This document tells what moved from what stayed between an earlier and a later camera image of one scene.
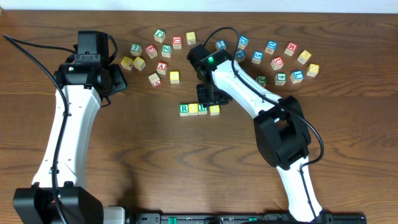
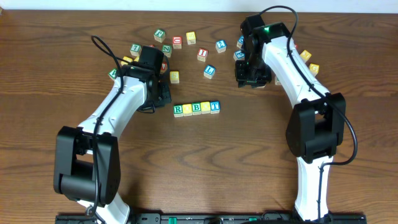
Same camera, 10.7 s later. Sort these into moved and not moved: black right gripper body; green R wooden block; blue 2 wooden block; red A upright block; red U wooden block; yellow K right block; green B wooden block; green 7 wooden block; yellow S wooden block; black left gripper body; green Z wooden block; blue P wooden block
Moved: black right gripper body; green B wooden block; green R wooden block; black left gripper body
Not moved: green 7 wooden block; yellow S wooden block; blue P wooden block; blue 2 wooden block; red U wooden block; green Z wooden block; yellow K right block; red A upright block
